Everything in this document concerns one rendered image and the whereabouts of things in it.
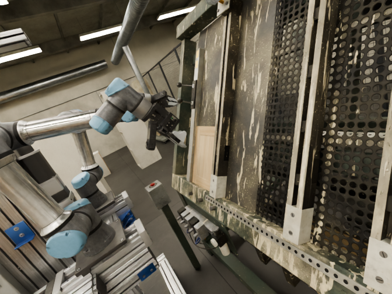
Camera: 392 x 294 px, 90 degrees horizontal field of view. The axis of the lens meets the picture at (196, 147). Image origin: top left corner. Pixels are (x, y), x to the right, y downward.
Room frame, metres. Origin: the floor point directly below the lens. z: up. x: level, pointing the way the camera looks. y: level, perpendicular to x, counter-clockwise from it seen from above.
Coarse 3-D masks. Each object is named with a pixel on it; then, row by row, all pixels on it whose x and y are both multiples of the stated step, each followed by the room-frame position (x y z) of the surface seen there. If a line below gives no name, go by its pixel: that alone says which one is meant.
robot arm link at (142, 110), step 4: (144, 100) 0.73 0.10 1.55; (140, 104) 0.72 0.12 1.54; (144, 104) 0.73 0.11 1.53; (148, 104) 0.74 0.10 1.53; (136, 108) 0.72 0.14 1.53; (140, 108) 0.72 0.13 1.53; (144, 108) 0.72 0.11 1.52; (148, 108) 0.73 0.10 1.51; (132, 112) 0.77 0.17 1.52; (136, 112) 0.72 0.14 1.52; (140, 112) 0.72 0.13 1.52; (144, 112) 0.72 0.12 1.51; (148, 112) 0.73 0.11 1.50; (136, 116) 0.74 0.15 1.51; (140, 116) 0.73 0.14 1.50; (144, 116) 0.73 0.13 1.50
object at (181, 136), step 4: (172, 132) 0.77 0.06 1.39; (176, 132) 0.77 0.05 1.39; (180, 132) 0.78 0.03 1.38; (184, 132) 0.78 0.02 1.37; (176, 136) 0.77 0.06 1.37; (180, 136) 0.77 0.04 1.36; (184, 136) 0.78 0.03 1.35; (180, 140) 0.77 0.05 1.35; (180, 144) 0.76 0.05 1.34; (184, 144) 0.77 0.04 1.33
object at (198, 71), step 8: (200, 48) 1.49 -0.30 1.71; (200, 56) 1.48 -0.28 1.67; (200, 64) 1.47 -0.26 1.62; (200, 72) 1.46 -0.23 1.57; (200, 80) 1.45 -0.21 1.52; (200, 88) 1.44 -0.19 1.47; (200, 96) 1.43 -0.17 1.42; (192, 112) 1.42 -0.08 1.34; (192, 120) 1.40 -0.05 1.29; (192, 128) 1.38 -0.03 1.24; (192, 136) 1.36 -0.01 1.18; (192, 144) 1.35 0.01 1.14; (192, 152) 1.34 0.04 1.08; (192, 160) 1.33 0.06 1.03; (192, 168) 1.32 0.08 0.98
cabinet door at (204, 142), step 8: (200, 128) 1.33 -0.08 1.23; (208, 128) 1.23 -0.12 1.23; (200, 136) 1.31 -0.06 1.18; (208, 136) 1.22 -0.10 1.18; (200, 144) 1.29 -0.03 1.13; (208, 144) 1.20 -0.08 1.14; (200, 152) 1.27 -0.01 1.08; (208, 152) 1.18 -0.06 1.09; (200, 160) 1.25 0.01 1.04; (208, 160) 1.17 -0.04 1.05; (200, 168) 1.24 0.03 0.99; (208, 168) 1.15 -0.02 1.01; (192, 176) 1.30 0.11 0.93; (200, 176) 1.22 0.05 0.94; (208, 176) 1.13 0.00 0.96; (200, 184) 1.19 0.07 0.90; (208, 184) 1.11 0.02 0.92
